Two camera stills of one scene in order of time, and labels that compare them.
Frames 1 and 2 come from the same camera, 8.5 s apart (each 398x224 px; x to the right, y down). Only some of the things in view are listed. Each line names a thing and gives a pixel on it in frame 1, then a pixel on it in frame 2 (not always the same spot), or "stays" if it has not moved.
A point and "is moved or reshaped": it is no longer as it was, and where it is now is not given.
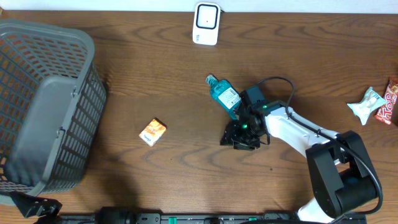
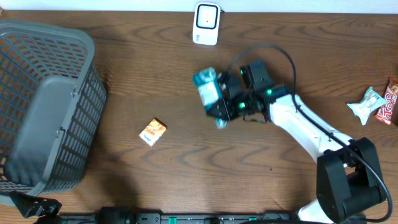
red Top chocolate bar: [385, 114] stays
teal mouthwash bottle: [226, 94] is moved or reshaped
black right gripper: [232, 139] → [225, 111]
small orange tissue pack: [152, 132] stays
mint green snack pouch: [371, 100] stays
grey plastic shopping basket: [53, 96] stays
